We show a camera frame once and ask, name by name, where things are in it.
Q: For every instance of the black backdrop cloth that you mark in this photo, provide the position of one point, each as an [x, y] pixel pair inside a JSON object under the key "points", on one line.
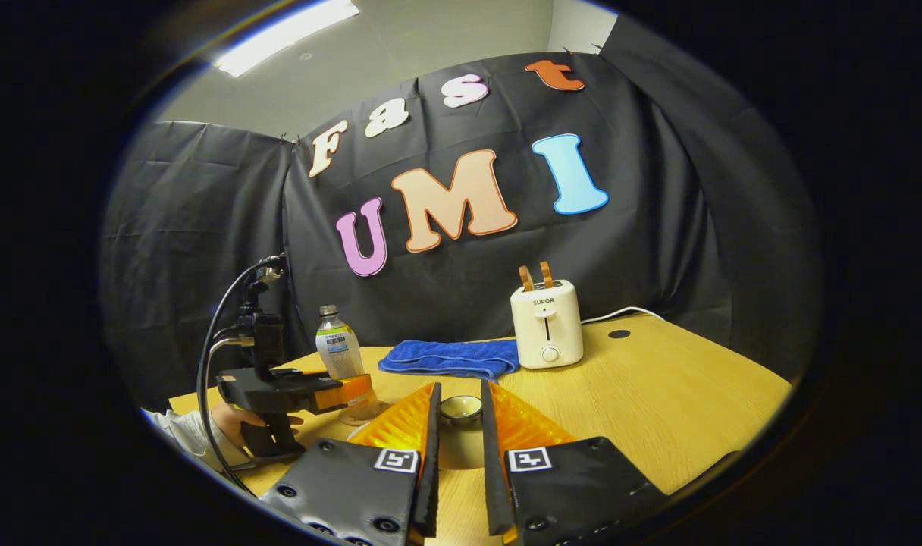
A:
{"points": [[203, 227]]}

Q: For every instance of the ceiling light panel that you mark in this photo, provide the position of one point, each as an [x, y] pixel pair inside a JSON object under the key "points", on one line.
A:
{"points": [[286, 38]]}

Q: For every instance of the white toaster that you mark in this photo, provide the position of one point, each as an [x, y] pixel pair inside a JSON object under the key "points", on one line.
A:
{"points": [[546, 326]]}

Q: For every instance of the round wooden coaster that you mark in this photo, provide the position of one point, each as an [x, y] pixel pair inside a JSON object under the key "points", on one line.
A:
{"points": [[366, 415]]}

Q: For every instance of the blue folded towel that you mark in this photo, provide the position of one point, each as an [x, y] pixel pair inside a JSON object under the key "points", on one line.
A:
{"points": [[450, 358]]}

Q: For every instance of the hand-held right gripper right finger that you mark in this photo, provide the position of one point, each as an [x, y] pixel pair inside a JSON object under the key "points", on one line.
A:
{"points": [[491, 455]]}

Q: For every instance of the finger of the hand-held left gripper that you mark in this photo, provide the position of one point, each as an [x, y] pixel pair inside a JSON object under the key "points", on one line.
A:
{"points": [[343, 390]]}

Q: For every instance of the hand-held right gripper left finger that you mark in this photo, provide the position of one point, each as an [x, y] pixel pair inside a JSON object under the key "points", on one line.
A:
{"points": [[428, 455]]}

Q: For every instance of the brown toast slice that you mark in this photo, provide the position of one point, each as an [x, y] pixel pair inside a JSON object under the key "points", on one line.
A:
{"points": [[526, 279], [546, 274]]}

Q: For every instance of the clear water bottle white label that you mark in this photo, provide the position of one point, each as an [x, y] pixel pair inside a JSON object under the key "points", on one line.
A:
{"points": [[338, 349]]}

